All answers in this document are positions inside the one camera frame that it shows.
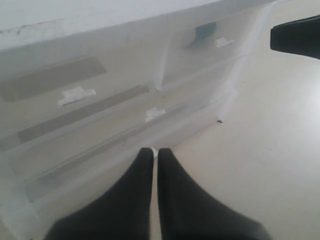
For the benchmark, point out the clear middle wide drawer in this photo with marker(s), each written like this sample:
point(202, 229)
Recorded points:
point(188, 89)

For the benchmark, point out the white plastic drawer cabinet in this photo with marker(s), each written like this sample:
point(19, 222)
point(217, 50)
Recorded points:
point(31, 47)

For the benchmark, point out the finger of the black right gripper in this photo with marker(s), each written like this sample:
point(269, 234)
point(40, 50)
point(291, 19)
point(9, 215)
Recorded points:
point(298, 37)

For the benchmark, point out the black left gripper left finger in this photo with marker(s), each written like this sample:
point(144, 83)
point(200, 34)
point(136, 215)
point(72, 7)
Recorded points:
point(121, 213)

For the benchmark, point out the clear bottom wide drawer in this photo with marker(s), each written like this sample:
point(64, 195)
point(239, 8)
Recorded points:
point(67, 162)

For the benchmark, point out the clear wide drawer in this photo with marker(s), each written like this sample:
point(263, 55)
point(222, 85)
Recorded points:
point(188, 89)
point(67, 162)

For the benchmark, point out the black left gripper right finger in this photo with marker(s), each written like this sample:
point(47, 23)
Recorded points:
point(188, 212)

